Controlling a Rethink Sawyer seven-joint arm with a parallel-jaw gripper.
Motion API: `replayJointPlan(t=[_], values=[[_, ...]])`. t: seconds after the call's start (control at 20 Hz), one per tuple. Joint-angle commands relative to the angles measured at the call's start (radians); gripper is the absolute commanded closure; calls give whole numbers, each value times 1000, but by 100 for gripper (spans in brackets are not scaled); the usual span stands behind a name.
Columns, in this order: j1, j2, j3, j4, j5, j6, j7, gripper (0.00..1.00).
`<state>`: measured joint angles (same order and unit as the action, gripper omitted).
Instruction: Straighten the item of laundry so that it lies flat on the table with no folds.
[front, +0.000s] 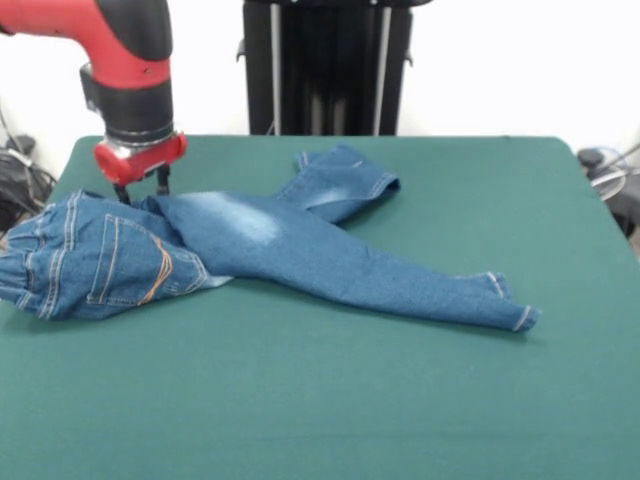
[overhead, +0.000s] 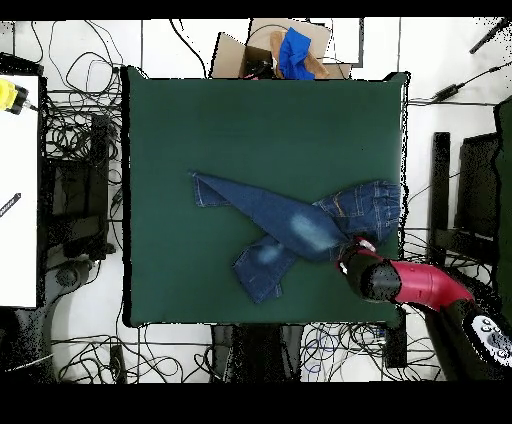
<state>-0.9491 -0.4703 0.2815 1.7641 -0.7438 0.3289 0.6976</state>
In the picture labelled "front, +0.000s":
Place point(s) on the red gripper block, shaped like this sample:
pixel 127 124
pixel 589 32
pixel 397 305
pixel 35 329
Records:
pixel 140 160

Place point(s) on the blue denim jeans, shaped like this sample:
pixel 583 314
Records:
pixel 280 240

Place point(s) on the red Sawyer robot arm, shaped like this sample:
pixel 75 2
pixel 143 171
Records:
pixel 125 60

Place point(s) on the grey swivel chair base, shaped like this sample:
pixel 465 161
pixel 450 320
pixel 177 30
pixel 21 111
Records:
pixel 612 185
pixel 21 144

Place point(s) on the dark green table cloth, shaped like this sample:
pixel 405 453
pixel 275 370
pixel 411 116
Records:
pixel 300 400

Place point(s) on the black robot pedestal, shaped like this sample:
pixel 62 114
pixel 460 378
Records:
pixel 325 65

